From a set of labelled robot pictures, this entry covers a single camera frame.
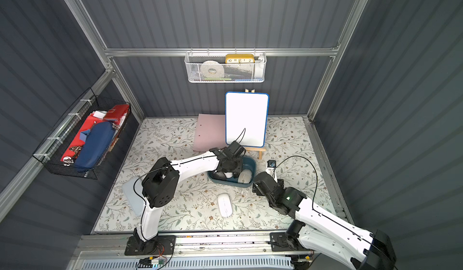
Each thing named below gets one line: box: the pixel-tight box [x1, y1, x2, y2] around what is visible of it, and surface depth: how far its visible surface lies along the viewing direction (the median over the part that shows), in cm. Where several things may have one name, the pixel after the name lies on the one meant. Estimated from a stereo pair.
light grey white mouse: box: [237, 168, 252, 184], surface depth 92 cm
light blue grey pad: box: [122, 176, 146, 217], surface depth 86 cm
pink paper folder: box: [192, 113, 229, 152], surface depth 115 cm
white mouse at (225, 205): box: [217, 192, 233, 218], surface depth 84 cm
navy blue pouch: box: [74, 121, 116, 172], surface depth 70 cm
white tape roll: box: [200, 60, 225, 79], surface depth 86 cm
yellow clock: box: [224, 53, 256, 64], surface depth 89 cm
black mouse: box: [212, 171, 227, 181], surface depth 93 cm
